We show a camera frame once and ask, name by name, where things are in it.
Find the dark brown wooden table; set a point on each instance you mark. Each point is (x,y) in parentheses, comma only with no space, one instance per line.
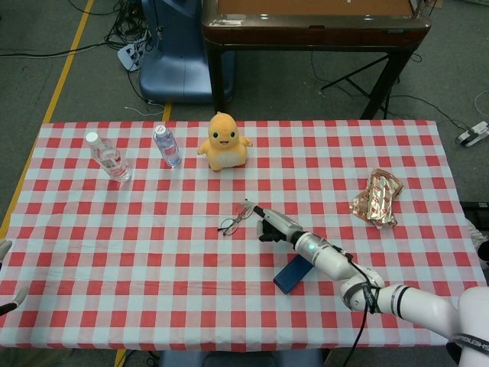
(305,36)

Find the water bottle red white label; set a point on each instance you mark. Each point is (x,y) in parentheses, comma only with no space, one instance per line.
(109,158)

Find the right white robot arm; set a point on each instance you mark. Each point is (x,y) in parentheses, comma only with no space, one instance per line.
(412,302)

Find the white grey power strip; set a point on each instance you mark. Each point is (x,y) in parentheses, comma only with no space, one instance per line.
(472,134)

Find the blue glasses case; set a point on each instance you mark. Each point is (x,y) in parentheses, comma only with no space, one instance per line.
(290,275)

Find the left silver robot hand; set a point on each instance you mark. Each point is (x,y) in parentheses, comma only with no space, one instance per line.
(13,300)

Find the water bottle blue label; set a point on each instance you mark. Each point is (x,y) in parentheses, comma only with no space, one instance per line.
(168,147)

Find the white power strip with plugs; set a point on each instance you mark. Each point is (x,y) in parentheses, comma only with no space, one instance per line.
(130,56)

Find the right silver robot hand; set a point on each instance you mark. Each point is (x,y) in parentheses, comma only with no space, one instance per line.
(277,225)

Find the blue machine base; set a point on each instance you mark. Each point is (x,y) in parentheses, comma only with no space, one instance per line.
(179,69)

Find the red white checkered tablecloth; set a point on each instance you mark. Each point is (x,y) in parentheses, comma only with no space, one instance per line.
(153,267)

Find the black equipment base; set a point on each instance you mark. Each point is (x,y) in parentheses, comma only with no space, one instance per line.
(475,205)

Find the gold foil snack wrapper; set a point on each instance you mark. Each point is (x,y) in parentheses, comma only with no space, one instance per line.
(376,200)

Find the yellow plush toy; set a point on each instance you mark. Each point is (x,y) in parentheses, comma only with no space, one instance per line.
(225,149)

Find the wire-frame eyeglasses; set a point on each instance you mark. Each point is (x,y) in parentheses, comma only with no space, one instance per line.
(230,226)

